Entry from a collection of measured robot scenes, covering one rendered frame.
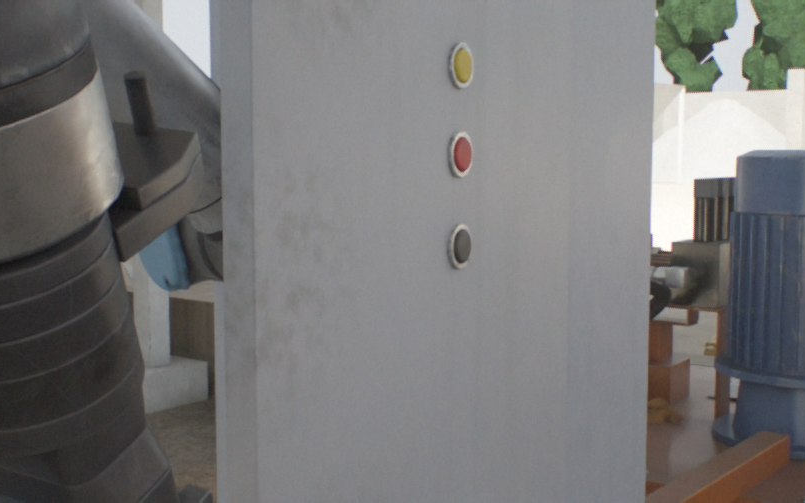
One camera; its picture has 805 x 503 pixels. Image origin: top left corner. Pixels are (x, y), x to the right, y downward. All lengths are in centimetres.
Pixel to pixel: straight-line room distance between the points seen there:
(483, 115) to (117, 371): 41
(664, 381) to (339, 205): 131
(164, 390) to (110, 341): 405
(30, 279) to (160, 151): 9
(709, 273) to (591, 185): 80
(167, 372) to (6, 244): 409
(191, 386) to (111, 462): 411
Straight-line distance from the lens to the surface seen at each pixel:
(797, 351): 160
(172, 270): 91
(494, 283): 76
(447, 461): 72
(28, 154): 33
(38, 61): 33
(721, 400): 178
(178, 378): 447
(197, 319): 466
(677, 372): 188
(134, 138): 44
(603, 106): 97
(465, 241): 70
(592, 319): 97
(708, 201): 176
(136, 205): 40
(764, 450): 149
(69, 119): 34
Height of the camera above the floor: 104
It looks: 5 degrees down
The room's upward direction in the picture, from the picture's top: straight up
